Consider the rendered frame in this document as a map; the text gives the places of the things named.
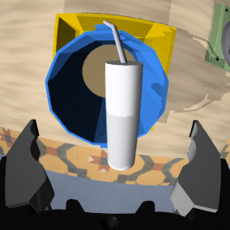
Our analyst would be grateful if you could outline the yellow square tray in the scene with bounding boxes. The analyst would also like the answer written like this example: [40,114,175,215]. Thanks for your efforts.
[53,13,177,77]

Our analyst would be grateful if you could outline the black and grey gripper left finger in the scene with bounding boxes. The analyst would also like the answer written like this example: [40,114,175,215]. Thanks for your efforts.
[0,119,54,230]

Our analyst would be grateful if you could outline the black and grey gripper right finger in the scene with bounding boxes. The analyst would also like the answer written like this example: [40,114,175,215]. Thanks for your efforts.
[170,120,230,230]

